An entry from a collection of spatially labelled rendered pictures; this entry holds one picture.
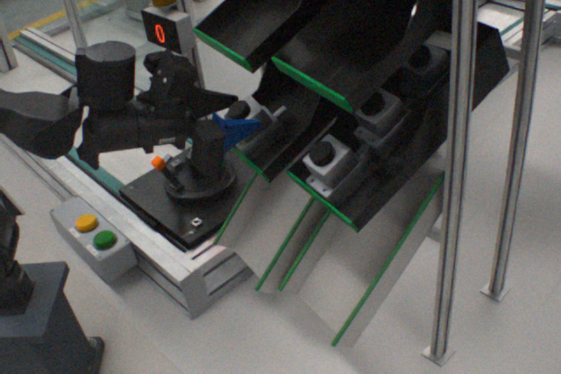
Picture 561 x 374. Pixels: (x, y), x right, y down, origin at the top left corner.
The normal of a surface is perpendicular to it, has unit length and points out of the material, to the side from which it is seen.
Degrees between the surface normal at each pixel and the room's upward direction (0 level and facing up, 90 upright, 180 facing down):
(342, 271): 45
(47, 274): 0
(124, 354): 0
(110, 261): 90
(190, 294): 90
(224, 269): 90
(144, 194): 0
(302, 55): 25
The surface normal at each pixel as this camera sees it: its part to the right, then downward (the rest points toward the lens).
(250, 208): 0.55, 0.44
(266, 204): -0.66, -0.29
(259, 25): -0.45, -0.56
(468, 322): -0.11, -0.80
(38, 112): 0.29, -0.81
